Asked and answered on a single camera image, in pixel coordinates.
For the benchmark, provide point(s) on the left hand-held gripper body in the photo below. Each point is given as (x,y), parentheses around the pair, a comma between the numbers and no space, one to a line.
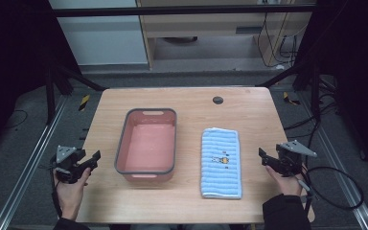
(67,159)

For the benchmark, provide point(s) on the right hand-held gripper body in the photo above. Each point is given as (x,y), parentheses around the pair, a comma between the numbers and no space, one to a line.
(290,158)

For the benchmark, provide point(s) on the black horizontal frame bar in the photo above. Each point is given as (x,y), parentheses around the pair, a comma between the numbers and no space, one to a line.
(172,10)

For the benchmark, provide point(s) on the person's right hand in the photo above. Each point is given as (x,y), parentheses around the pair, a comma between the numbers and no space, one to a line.
(284,183)

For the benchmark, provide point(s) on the yellow black floor tape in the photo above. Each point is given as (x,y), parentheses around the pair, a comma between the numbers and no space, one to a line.
(84,102)
(290,99)

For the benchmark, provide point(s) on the pink basin with grey rim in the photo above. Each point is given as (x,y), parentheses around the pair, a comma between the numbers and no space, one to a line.
(147,145)

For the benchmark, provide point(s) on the aluminium floor rail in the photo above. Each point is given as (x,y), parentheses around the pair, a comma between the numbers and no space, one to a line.
(28,163)
(341,166)

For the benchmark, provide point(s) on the blue striped towel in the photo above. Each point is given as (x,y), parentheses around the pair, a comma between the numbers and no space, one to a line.
(220,163)

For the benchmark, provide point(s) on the white cabinet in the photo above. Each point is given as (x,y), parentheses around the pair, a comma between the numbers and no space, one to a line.
(105,35)

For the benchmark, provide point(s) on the light wooden desk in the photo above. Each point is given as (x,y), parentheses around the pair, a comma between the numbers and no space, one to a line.
(204,24)

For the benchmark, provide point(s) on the black metal stand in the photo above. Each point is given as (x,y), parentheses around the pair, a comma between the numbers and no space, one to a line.
(314,86)
(52,92)

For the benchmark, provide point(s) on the person's left hand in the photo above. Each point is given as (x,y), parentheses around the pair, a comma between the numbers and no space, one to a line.
(72,195)

